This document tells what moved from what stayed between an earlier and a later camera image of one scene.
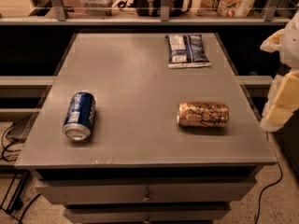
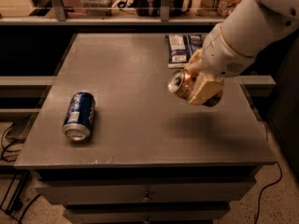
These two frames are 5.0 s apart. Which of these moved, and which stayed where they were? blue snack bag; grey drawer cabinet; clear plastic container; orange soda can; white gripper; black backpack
Moved: orange soda can; white gripper
Stayed: black backpack; clear plastic container; grey drawer cabinet; blue snack bag
